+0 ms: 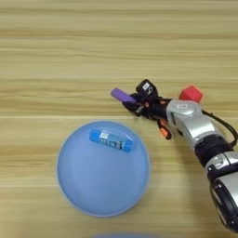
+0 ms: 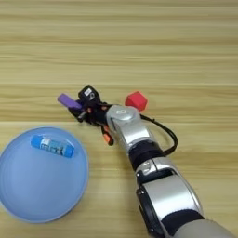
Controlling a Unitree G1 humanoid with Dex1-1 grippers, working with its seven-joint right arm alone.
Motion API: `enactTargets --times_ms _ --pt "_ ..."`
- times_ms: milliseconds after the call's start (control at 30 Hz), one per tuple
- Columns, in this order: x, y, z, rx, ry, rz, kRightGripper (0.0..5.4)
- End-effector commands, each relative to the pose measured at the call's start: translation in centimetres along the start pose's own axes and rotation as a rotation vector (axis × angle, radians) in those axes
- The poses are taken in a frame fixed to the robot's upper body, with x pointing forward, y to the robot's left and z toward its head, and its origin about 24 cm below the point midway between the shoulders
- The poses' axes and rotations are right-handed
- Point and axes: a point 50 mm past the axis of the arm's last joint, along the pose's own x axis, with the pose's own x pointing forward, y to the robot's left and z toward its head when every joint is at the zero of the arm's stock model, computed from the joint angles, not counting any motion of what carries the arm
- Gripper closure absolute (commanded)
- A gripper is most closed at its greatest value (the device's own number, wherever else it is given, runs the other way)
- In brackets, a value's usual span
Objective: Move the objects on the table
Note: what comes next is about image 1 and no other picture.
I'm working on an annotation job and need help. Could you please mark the blue glue stick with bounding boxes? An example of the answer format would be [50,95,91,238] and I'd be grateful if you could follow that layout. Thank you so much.
[88,128,135,153]

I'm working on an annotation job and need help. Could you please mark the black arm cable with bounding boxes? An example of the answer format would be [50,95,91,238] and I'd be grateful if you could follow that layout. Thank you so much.
[201,109,238,149]

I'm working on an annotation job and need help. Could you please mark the light blue round plate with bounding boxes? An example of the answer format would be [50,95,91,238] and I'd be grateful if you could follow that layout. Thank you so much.
[56,120,152,218]

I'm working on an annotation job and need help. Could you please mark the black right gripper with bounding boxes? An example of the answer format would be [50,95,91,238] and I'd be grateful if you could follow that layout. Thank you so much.
[122,91,172,122]

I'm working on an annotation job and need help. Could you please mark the small black box white label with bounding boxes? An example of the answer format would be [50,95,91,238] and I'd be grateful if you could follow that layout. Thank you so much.
[135,78,159,102]

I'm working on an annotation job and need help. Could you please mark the red cube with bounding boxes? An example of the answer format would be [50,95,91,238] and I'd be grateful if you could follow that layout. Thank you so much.
[178,85,205,104]

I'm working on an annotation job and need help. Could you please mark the purple rectangular block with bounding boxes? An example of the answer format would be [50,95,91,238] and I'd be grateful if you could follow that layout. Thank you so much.
[110,87,139,104]

